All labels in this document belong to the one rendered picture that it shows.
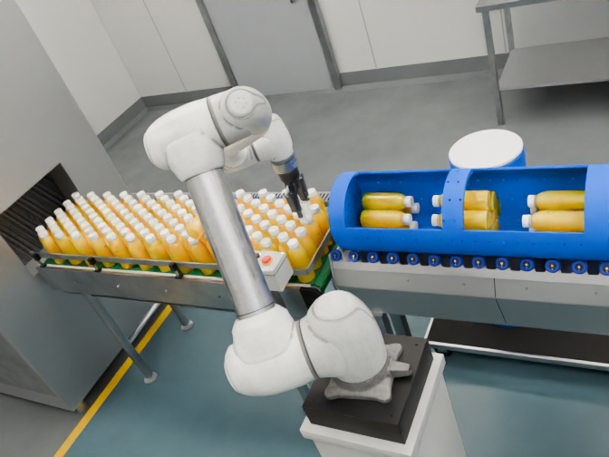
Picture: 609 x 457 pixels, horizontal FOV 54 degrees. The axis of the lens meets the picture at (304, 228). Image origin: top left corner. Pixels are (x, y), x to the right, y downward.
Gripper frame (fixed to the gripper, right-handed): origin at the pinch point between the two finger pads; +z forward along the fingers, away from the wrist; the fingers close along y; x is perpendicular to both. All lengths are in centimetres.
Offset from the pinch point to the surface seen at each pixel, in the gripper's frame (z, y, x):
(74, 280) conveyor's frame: 28, -20, 132
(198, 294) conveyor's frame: 29, -20, 54
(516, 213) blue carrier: 10, 13, -73
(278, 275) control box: 4.4, -29.1, -1.3
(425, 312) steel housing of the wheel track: 44, -5, -39
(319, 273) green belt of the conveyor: 20.9, -10.7, -3.9
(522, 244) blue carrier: 3, -11, -79
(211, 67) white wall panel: 70, 329, 289
